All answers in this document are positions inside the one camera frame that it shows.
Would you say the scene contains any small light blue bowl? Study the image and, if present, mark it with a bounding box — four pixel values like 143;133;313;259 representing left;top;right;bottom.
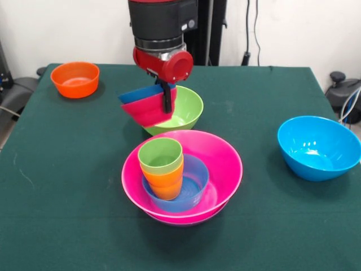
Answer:
142;154;210;213

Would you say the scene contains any small pink bowl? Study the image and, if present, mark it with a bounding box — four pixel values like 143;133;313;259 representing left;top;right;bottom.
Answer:
120;86;178;127

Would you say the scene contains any green cup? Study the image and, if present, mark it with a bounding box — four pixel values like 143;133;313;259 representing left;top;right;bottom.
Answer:
138;137;184;173

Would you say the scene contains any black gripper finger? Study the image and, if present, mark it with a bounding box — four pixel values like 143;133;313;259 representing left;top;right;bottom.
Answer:
154;80;173;114

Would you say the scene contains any large light blue bowl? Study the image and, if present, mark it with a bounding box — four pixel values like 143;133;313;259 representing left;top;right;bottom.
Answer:
277;115;361;182

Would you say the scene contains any large pink bowl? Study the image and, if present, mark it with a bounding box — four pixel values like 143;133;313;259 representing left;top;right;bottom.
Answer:
121;129;244;226

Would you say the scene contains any lime green bowl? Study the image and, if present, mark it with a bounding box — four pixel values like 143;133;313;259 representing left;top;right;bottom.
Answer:
142;85;204;137

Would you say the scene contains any dark green tablecloth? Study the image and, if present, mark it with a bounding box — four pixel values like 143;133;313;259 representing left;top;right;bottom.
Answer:
0;63;361;271

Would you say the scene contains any orange cup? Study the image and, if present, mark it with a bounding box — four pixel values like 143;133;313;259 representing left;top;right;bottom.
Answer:
140;156;184;201

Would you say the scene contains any purple bowl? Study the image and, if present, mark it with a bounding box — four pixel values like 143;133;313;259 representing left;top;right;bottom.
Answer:
146;203;229;227

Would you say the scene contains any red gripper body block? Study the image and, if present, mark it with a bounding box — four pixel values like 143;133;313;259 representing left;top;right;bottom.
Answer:
133;46;194;85

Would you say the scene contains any dark blue bowl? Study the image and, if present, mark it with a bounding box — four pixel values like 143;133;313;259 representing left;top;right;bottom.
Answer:
117;84;167;104

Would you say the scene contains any black hanging cable with plug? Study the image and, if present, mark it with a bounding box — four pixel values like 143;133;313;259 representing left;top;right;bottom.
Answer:
242;0;262;67

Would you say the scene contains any orange bowl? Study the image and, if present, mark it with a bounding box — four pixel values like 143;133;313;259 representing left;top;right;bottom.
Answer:
50;61;100;99

